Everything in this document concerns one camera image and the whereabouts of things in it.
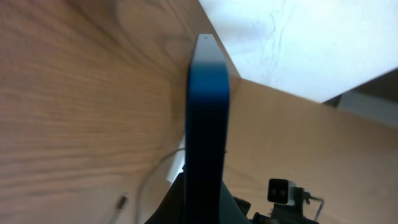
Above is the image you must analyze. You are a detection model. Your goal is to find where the white power strip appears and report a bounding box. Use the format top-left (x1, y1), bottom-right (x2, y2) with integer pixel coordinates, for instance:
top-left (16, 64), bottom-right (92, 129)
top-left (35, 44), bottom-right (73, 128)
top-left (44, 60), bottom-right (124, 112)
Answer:
top-left (167, 135), bottom-right (185, 184)

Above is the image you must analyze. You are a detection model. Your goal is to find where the blue Galaxy smartphone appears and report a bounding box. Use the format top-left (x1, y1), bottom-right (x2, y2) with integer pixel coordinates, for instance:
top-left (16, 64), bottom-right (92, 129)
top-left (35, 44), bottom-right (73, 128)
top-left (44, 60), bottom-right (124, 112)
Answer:
top-left (184, 34), bottom-right (229, 208)

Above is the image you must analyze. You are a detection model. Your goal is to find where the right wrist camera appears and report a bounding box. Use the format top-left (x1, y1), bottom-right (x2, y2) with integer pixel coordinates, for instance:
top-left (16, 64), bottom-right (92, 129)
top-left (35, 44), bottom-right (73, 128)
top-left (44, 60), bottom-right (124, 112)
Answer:
top-left (267, 179), bottom-right (303, 207)

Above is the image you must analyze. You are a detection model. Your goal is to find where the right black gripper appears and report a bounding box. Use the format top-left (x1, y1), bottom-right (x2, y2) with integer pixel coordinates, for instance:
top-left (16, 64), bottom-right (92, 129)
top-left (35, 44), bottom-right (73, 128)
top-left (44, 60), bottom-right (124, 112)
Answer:
top-left (249, 206), bottom-right (318, 224)

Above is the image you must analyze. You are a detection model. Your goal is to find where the black charger cable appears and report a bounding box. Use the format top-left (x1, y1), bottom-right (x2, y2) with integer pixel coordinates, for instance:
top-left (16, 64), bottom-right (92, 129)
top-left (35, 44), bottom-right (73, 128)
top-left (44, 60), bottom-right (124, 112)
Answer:
top-left (108, 148), bottom-right (187, 224)

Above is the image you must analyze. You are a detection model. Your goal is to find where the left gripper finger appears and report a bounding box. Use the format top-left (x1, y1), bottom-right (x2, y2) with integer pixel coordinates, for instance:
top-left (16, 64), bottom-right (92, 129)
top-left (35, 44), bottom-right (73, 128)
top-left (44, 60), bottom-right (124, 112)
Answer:
top-left (144, 172), bottom-right (252, 224)

